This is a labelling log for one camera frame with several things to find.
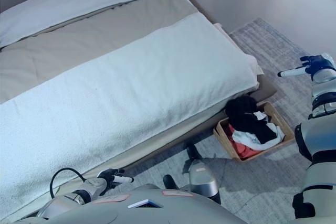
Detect wicker laundry basket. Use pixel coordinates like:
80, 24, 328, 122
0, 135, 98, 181
213, 101, 295, 162

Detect grey rug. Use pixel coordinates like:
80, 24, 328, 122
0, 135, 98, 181
125, 17, 336, 224

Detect silver robot torso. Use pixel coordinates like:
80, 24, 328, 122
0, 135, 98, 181
15, 184, 245, 224

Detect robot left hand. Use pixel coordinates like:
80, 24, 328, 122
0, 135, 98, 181
96, 168, 135, 189

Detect thick black wrist cable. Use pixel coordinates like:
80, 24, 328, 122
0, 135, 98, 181
49, 167, 88, 199

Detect black garment with white label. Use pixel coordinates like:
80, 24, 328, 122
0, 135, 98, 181
225, 95, 278, 145

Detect robot right leg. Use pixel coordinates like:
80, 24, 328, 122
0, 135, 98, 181
183, 145, 222, 205

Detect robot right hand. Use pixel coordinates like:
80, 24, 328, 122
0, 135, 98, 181
277, 53, 336, 79

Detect white printed garment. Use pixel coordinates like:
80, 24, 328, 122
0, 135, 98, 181
232, 123, 286, 152

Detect beige duvet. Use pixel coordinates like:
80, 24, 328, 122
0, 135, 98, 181
0, 0, 201, 104

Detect tan bed frame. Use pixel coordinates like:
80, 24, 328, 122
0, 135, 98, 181
0, 0, 278, 222

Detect orange garment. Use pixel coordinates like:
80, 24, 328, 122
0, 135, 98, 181
223, 124, 261, 160

